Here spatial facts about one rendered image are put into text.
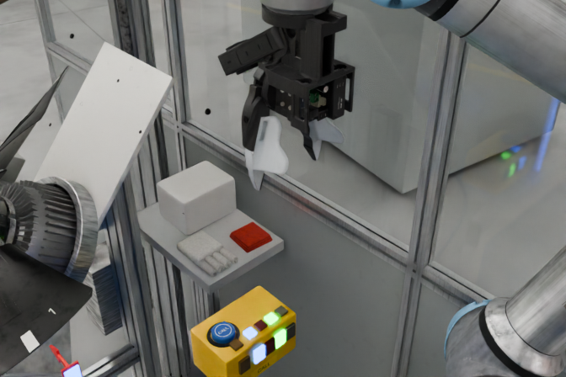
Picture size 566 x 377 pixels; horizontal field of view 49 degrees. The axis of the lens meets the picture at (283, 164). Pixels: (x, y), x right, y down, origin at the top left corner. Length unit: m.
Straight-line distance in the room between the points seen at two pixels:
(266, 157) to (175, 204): 0.93
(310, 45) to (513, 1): 0.22
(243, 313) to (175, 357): 1.24
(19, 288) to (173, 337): 1.24
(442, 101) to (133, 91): 0.62
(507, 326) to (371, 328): 0.78
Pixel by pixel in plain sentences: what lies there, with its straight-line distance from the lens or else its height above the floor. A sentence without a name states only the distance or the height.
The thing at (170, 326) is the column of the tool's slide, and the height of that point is 0.27.
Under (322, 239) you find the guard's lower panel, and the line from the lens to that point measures 1.54.
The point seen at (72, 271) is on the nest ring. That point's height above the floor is 1.07.
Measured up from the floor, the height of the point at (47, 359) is 0.97.
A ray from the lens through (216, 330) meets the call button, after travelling 1.09.
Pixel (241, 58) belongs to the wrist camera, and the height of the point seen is 1.61.
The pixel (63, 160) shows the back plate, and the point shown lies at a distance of 1.44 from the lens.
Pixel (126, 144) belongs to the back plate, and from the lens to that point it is 1.29.
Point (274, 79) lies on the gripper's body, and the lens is 0.64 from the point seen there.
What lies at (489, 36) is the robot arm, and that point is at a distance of 0.47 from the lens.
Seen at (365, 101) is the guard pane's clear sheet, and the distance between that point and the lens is 1.28.
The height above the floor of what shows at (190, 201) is 0.96.
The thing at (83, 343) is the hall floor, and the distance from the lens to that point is 2.62.
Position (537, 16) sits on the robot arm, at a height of 1.74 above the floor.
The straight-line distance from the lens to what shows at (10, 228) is 1.25.
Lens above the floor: 1.88
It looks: 33 degrees down
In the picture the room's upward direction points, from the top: straight up
